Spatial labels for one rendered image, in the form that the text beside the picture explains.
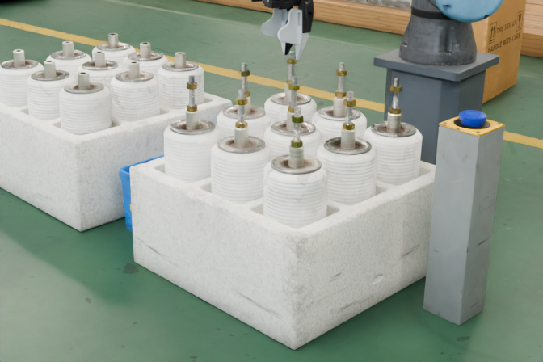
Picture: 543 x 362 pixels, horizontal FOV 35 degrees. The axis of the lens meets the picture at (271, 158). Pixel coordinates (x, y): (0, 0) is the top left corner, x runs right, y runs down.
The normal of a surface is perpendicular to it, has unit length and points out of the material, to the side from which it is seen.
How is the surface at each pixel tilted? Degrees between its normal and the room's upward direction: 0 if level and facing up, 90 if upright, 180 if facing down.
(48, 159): 90
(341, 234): 90
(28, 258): 0
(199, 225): 90
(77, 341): 0
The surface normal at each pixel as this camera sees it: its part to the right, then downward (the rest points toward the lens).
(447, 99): 0.12, 0.35
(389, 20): -0.62, 0.27
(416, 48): -0.66, -0.05
